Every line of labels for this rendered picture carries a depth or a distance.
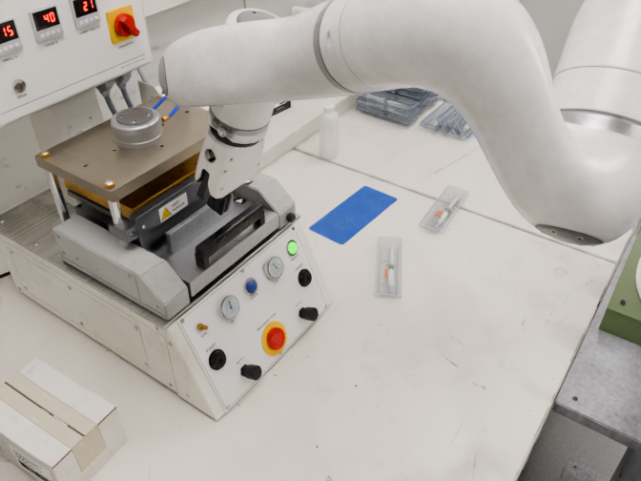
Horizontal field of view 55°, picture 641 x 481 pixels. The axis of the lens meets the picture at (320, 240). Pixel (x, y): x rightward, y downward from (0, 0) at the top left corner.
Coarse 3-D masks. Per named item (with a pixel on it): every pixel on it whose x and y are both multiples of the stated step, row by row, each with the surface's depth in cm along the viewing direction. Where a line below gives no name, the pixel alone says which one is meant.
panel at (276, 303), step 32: (256, 256) 106; (288, 256) 112; (224, 288) 101; (288, 288) 112; (320, 288) 118; (192, 320) 96; (224, 320) 101; (256, 320) 106; (288, 320) 112; (224, 352) 101; (256, 352) 106; (224, 384) 101
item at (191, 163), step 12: (180, 168) 103; (192, 168) 103; (156, 180) 100; (168, 180) 100; (180, 180) 100; (72, 192) 103; (84, 192) 100; (132, 192) 97; (144, 192) 97; (156, 192) 97; (96, 204) 100; (108, 204) 97; (120, 204) 95; (132, 204) 95; (144, 204) 95
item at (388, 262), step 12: (384, 240) 134; (396, 240) 134; (384, 252) 131; (396, 252) 131; (384, 264) 127; (396, 264) 127; (384, 276) 125; (396, 276) 125; (384, 288) 122; (396, 288) 122
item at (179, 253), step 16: (208, 208) 102; (240, 208) 109; (192, 224) 100; (208, 224) 104; (224, 224) 105; (256, 224) 105; (272, 224) 108; (160, 240) 102; (176, 240) 99; (192, 240) 102; (240, 240) 102; (256, 240) 105; (160, 256) 99; (176, 256) 99; (192, 256) 99; (224, 256) 99; (240, 256) 103; (176, 272) 96; (192, 272) 96; (208, 272) 97; (192, 288) 95
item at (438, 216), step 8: (448, 192) 148; (456, 192) 148; (464, 192) 148; (440, 200) 146; (448, 200) 146; (456, 200) 146; (432, 208) 143; (440, 208) 143; (448, 208) 143; (456, 208) 143; (424, 216) 141; (432, 216) 141; (440, 216) 141; (448, 216) 141; (424, 224) 138; (432, 224) 138; (440, 224) 138
